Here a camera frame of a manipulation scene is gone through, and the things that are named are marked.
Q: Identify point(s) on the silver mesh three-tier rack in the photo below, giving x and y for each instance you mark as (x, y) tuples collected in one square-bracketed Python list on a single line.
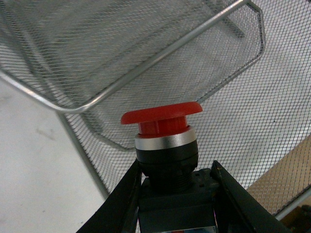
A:
[(247, 62)]

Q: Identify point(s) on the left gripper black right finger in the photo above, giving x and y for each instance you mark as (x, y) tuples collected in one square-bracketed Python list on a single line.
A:
[(236, 211)]

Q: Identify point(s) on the red emergency stop button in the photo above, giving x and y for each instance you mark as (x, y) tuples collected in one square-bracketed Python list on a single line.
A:
[(175, 197)]

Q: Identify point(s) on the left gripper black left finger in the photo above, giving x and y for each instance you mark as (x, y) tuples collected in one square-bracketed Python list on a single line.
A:
[(119, 213)]

